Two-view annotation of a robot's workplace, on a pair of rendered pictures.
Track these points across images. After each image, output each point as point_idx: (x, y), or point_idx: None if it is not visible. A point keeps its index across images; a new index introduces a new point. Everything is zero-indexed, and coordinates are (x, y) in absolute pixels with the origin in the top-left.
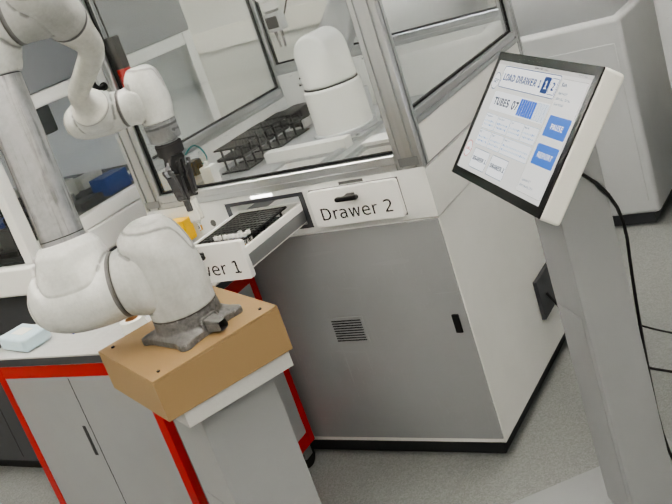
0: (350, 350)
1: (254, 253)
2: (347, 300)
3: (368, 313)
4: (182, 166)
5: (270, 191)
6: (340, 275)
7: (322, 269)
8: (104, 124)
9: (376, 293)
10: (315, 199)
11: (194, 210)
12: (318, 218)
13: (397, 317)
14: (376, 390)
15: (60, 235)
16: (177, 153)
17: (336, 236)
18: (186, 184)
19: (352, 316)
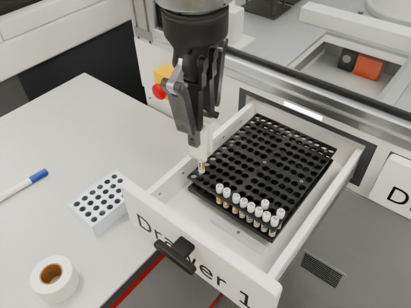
0: (308, 276)
1: (282, 275)
2: (340, 256)
3: (357, 279)
4: (208, 65)
5: (322, 114)
6: (352, 239)
7: (331, 220)
8: None
9: (386, 280)
10: (397, 173)
11: (202, 146)
12: (380, 191)
13: (393, 307)
14: (312, 307)
15: None
16: (210, 46)
17: (385, 214)
18: (203, 96)
19: (334, 267)
